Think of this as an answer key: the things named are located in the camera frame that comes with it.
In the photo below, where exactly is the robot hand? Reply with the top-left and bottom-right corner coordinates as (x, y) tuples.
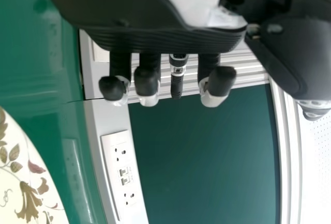
(38, 0), (331, 122)

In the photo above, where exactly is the plate with brown leaf pattern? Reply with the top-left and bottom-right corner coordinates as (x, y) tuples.
(0, 106), (65, 224)

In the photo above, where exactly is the white socket strip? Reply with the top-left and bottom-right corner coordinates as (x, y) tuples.
(100, 129), (145, 222)

